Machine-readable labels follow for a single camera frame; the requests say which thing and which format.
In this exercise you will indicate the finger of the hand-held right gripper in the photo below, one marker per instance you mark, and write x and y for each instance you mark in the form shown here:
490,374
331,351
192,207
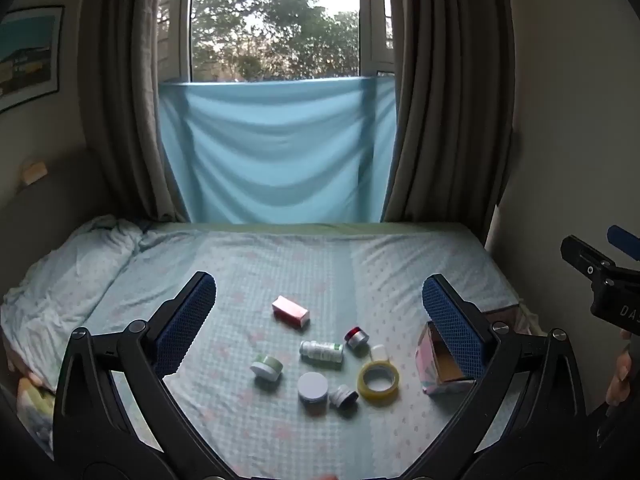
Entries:
585,257
624,241

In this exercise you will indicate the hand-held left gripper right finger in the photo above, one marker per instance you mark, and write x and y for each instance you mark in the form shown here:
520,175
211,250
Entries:
452,330

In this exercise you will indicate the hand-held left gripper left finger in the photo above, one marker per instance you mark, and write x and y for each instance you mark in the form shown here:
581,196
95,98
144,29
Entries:
185,325

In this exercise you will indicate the pink patterned cardboard box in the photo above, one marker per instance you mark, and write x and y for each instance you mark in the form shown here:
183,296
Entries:
440,386

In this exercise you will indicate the white earbuds case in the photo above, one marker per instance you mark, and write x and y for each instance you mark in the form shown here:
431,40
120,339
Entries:
379,352

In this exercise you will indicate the green and white jar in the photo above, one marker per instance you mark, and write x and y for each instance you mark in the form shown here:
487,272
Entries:
266,368

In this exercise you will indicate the yellow tape roll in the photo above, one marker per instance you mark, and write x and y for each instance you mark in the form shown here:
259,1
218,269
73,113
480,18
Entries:
378,389

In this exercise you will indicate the red-lidded small jar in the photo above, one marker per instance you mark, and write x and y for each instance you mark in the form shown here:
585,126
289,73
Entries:
356,338

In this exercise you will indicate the pink rectangular carton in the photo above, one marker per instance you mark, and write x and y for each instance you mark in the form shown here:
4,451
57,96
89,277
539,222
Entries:
290,311

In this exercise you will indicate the small dark jar white label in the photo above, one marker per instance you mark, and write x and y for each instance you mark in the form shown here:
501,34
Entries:
343,396

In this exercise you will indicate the white bottle with green label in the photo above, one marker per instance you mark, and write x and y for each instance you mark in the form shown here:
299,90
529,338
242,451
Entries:
322,352

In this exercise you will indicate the white round-lidded jar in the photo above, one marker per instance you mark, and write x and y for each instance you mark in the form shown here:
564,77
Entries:
313,388

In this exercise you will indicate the person's right hand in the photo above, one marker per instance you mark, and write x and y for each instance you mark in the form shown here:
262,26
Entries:
621,372

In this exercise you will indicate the pale patterned bed sheet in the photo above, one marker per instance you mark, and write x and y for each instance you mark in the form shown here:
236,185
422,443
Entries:
280,270

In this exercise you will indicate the crumpled pale quilt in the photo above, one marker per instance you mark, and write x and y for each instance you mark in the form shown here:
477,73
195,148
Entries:
65,270

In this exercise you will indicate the yellowish crumpled cloth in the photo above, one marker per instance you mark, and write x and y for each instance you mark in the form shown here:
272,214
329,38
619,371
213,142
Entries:
32,410

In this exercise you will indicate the light blue hanging cloth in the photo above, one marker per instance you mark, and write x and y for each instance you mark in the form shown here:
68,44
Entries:
275,155

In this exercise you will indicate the grey-brown curtain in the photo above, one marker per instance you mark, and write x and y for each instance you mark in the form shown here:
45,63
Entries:
445,95
125,90

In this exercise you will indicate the white-framed window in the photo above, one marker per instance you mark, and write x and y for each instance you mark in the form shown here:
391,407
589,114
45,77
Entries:
275,15

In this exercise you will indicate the framed wall picture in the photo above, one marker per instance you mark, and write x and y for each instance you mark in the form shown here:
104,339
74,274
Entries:
27,57

